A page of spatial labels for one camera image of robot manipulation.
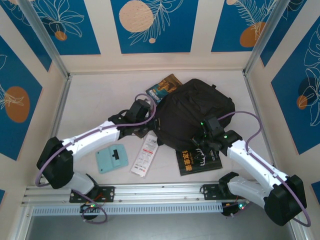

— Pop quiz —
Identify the black book with gold characters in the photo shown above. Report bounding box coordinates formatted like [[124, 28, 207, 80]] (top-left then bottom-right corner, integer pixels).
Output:
[[175, 146, 223, 177]]

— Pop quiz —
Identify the black fabric backpack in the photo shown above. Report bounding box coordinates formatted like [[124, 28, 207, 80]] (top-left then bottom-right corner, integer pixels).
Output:
[[152, 78, 236, 152]]

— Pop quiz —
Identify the white stationery blister pack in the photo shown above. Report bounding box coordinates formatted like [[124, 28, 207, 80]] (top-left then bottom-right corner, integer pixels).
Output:
[[129, 134, 160, 178]]

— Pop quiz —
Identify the teal pencil case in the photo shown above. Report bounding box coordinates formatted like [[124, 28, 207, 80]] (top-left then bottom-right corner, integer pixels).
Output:
[[95, 143, 130, 175]]

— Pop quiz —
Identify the teal and orange landscape book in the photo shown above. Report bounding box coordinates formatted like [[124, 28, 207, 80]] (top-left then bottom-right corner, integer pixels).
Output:
[[145, 73, 183, 105]]

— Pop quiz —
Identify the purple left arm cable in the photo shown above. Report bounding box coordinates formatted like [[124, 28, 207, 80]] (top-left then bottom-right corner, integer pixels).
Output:
[[34, 93, 158, 224]]

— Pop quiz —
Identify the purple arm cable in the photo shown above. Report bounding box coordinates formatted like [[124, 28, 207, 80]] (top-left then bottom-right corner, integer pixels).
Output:
[[216, 110, 312, 228], [34, 93, 158, 224]]

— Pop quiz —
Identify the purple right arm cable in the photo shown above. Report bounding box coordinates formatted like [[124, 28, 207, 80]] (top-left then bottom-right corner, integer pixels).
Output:
[[216, 110, 312, 228]]

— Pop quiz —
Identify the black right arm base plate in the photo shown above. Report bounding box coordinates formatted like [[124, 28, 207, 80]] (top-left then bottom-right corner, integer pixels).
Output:
[[199, 183, 250, 201]]

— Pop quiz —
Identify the aluminium mounting rail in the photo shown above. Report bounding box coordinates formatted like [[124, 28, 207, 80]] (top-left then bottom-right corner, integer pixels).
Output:
[[21, 179, 298, 206]]

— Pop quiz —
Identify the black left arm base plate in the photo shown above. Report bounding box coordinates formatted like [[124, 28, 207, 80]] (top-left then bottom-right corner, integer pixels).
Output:
[[69, 185, 116, 204]]

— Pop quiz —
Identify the grey slotted cable duct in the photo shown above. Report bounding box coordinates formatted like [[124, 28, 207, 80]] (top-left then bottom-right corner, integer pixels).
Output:
[[31, 202, 224, 217]]

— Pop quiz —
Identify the aluminium corner post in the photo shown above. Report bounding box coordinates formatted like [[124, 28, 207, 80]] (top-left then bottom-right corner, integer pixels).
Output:
[[18, 0, 71, 80], [243, 0, 287, 76]]

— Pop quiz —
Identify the aluminium frame leg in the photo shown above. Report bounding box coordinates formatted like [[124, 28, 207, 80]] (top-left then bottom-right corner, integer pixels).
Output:
[[9, 204, 35, 240], [283, 199, 310, 240]]

